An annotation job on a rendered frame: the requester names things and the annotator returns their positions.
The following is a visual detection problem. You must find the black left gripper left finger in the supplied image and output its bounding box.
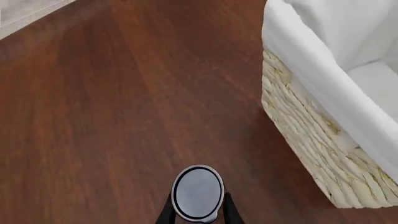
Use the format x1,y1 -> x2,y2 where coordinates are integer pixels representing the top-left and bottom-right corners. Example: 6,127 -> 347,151
155,191 -> 177,224

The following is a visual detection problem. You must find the woven basket with white liner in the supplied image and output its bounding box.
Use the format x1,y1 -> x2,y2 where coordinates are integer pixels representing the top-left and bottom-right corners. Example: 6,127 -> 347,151
261,0 -> 398,209

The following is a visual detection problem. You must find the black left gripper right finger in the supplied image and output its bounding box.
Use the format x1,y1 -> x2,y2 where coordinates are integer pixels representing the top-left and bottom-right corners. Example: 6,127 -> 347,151
222,192 -> 246,224

